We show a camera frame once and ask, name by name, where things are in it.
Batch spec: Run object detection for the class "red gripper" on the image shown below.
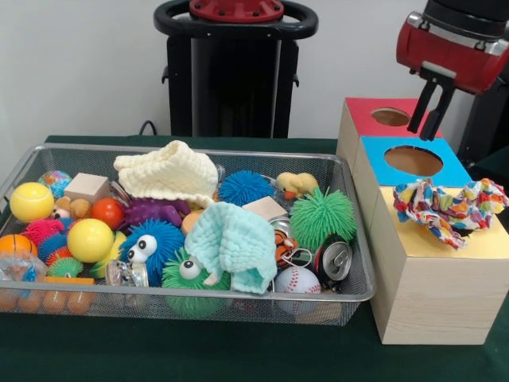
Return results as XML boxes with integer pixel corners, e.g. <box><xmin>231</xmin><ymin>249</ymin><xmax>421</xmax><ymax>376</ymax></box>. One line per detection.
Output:
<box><xmin>396</xmin><ymin>18</ymin><xmax>509</xmax><ymax>141</ymax></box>

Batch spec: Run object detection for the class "multicoloured patterned cloth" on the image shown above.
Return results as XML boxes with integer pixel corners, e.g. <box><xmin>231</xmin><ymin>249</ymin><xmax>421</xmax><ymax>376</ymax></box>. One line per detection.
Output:
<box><xmin>393</xmin><ymin>177</ymin><xmax>509</xmax><ymax>251</ymax></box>

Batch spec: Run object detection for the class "green spiky rubber ball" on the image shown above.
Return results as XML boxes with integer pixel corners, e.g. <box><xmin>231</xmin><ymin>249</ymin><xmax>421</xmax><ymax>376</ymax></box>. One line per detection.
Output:
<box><xmin>289</xmin><ymin>186</ymin><xmax>358</xmax><ymax>244</ymax></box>

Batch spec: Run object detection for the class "wooden box with three holes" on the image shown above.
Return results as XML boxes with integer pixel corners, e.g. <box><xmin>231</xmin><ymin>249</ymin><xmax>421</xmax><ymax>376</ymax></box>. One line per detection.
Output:
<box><xmin>336</xmin><ymin>97</ymin><xmax>509</xmax><ymax>345</ymax></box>

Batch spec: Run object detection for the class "shallow clear mesh bin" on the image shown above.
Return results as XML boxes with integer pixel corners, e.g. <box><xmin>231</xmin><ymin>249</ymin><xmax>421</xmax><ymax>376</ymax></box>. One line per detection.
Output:
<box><xmin>0</xmin><ymin>143</ymin><xmax>378</xmax><ymax>327</ymax></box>

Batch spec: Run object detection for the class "dark green side table cloth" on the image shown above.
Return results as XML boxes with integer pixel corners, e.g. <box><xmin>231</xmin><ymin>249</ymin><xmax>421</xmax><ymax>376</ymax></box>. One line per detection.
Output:
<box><xmin>475</xmin><ymin>145</ymin><xmax>509</xmax><ymax>192</ymax></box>

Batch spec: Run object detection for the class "yellow duck plush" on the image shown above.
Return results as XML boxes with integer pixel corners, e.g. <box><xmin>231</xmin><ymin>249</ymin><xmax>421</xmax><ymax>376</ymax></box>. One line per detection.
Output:
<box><xmin>276</xmin><ymin>171</ymin><xmax>321</xmax><ymax>200</ymax></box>

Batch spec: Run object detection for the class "silver drinks can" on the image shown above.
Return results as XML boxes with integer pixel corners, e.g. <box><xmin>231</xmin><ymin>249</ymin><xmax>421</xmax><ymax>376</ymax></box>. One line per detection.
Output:
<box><xmin>313</xmin><ymin>234</ymin><xmax>354</xmax><ymax>288</ymax></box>

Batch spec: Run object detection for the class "orange striped tiger plush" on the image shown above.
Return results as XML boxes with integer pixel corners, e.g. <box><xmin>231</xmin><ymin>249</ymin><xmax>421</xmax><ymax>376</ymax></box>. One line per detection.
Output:
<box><xmin>273</xmin><ymin>229</ymin><xmax>299</xmax><ymax>268</ymax></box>

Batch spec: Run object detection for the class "white toy baseball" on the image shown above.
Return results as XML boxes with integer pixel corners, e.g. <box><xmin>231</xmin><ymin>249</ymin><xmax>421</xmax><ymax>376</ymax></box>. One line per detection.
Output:
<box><xmin>274</xmin><ymin>265</ymin><xmax>322</xmax><ymax>294</ymax></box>

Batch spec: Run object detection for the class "light blue waffle cloth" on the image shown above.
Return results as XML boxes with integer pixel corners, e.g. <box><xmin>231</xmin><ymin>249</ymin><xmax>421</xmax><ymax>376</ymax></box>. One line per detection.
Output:
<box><xmin>185</xmin><ymin>201</ymin><xmax>278</xmax><ymax>295</ymax></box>

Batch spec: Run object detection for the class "cream waffle cloth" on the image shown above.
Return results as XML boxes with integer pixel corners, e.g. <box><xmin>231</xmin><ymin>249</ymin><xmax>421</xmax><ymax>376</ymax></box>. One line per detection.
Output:
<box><xmin>113</xmin><ymin>139</ymin><xmax>220</xmax><ymax>209</ymax></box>

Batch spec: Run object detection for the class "green spiky ball with eyes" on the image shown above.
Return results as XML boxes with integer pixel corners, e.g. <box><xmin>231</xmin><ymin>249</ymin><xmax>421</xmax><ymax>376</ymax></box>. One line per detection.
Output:
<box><xmin>161</xmin><ymin>248</ymin><xmax>232</xmax><ymax>319</ymax></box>

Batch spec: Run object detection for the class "blue spiky ball with eyes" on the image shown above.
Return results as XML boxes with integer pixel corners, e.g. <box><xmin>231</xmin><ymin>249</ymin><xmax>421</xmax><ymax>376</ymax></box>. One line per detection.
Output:
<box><xmin>119</xmin><ymin>218</ymin><xmax>187</xmax><ymax>286</ymax></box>

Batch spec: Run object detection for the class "yellow tennis ball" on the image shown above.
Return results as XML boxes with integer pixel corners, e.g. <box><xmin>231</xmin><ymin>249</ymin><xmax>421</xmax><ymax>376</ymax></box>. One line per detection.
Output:
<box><xmin>10</xmin><ymin>181</ymin><xmax>56</xmax><ymax>223</ymax></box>

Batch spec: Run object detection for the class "orange toy basketball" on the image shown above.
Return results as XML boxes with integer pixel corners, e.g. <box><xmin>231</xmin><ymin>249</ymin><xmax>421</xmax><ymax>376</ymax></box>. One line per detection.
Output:
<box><xmin>0</xmin><ymin>234</ymin><xmax>39</xmax><ymax>259</ymax></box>

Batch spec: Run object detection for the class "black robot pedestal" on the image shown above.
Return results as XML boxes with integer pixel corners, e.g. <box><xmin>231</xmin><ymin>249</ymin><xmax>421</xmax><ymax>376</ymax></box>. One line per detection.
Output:
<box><xmin>153</xmin><ymin>0</ymin><xmax>318</xmax><ymax>139</ymax></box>

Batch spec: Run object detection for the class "black looped cable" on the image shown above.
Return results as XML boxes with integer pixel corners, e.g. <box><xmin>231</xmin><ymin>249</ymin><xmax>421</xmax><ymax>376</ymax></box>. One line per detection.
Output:
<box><xmin>138</xmin><ymin>119</ymin><xmax>159</xmax><ymax>138</ymax></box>

